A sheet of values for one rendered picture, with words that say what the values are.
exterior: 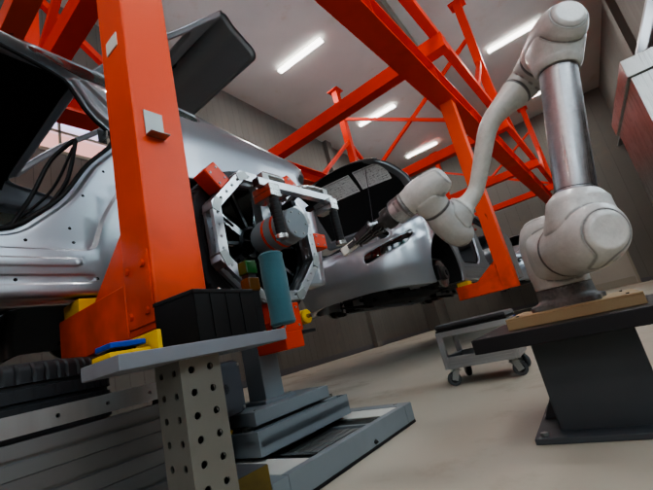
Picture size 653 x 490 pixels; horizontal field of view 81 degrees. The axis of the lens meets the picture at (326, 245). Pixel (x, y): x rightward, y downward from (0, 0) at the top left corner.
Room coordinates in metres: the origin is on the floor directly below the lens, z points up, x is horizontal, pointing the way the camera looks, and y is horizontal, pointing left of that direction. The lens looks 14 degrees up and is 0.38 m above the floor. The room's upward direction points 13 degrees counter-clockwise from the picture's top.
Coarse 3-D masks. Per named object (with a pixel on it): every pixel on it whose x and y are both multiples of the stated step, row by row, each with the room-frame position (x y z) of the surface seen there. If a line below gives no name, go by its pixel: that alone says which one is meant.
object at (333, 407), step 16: (320, 400) 1.69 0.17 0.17; (336, 400) 1.67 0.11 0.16; (288, 416) 1.51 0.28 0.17; (304, 416) 1.50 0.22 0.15; (320, 416) 1.57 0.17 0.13; (336, 416) 1.65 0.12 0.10; (240, 432) 1.55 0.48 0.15; (256, 432) 1.38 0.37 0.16; (272, 432) 1.37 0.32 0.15; (288, 432) 1.43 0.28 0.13; (304, 432) 1.49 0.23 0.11; (240, 448) 1.38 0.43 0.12; (256, 448) 1.33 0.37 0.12; (272, 448) 1.36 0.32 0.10
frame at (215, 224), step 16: (240, 176) 1.40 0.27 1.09; (256, 176) 1.47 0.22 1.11; (224, 192) 1.33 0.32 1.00; (208, 208) 1.29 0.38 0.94; (208, 224) 1.30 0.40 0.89; (208, 240) 1.30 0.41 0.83; (224, 240) 1.30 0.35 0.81; (304, 240) 1.72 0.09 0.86; (224, 256) 1.28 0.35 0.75; (304, 256) 1.71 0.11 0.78; (224, 272) 1.33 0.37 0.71; (304, 272) 1.68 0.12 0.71; (240, 288) 1.38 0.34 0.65; (304, 288) 1.61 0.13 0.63
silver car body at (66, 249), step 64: (0, 64) 1.46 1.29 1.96; (64, 64) 1.36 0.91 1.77; (192, 64) 2.81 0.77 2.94; (0, 128) 1.85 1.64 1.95; (192, 128) 1.79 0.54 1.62; (0, 192) 2.36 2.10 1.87; (64, 192) 1.31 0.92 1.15; (0, 256) 1.12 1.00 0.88; (64, 256) 1.27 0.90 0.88; (320, 256) 2.47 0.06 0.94; (0, 320) 2.35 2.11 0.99
